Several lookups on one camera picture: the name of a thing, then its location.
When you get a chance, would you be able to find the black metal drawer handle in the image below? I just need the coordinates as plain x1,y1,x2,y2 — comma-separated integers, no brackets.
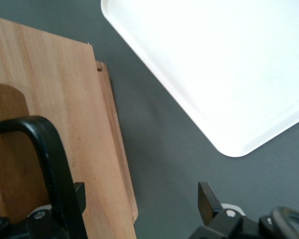
0,115,85,239

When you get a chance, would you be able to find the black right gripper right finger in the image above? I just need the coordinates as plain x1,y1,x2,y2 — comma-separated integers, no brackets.
189,182,278,239

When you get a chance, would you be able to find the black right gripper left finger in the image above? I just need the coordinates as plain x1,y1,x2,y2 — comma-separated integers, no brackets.
0,182,87,239

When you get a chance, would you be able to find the white plastic tray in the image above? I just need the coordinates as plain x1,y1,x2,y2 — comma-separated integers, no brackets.
100,0,299,158

